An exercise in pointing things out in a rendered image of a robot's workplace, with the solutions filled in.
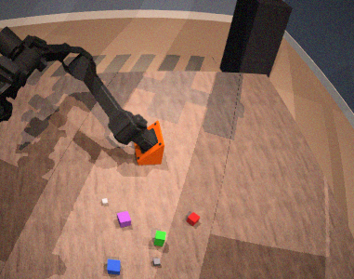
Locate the blue block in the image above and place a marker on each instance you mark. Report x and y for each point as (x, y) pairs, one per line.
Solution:
(113, 266)

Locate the magenta block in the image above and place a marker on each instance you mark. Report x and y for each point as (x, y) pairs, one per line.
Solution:
(124, 219)

